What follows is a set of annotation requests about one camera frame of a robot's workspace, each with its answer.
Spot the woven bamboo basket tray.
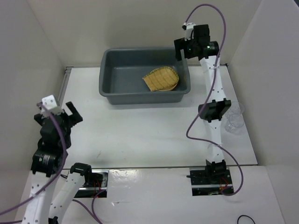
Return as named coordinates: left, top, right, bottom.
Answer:
left=142, top=66, right=179, bottom=91

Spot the clear plastic cup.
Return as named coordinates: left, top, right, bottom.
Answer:
left=225, top=114, right=245, bottom=133
left=230, top=101, right=245, bottom=114

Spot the yellow bear plate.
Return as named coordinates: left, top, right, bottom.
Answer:
left=158, top=82, right=178, bottom=91

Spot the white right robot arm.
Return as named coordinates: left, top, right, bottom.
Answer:
left=174, top=22, right=231, bottom=184

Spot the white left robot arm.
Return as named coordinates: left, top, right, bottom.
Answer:
left=21, top=102, right=93, bottom=224

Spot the grey plastic bin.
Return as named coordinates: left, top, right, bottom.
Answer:
left=99, top=47, right=191, bottom=105

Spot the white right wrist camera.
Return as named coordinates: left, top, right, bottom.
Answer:
left=182, top=22, right=196, bottom=41

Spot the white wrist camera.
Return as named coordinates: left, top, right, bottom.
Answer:
left=41, top=95, right=63, bottom=115
left=182, top=22, right=196, bottom=41

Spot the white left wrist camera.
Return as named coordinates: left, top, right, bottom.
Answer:
left=41, top=95, right=63, bottom=115

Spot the aluminium table edge rail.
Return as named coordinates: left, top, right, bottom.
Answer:
left=37, top=68, right=71, bottom=169

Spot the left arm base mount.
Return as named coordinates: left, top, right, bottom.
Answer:
left=75, top=172, right=108, bottom=198

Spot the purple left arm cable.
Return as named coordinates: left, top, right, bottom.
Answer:
left=0, top=105, right=103, bottom=224

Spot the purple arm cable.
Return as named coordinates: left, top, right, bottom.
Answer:
left=185, top=4, right=243, bottom=196
left=0, top=105, right=103, bottom=224

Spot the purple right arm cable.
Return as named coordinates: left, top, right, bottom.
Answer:
left=185, top=4, right=243, bottom=196

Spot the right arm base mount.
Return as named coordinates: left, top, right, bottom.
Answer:
left=186, top=167, right=234, bottom=196

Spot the black cable loop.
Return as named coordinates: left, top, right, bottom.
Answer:
left=237, top=215, right=256, bottom=224

